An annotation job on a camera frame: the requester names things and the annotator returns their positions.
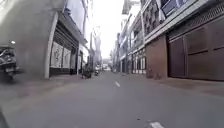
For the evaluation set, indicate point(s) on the white dashed centre line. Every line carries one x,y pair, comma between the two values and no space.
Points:
117,84

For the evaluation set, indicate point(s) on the tree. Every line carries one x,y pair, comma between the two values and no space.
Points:
97,46

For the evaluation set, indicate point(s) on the grey asphalt road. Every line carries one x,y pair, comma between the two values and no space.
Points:
110,106

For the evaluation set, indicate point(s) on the row of buildings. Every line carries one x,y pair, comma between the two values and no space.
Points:
190,50

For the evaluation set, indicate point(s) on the grey concrete building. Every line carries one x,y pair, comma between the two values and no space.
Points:
30,36

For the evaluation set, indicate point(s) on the parked motorbike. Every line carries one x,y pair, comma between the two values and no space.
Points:
6,63

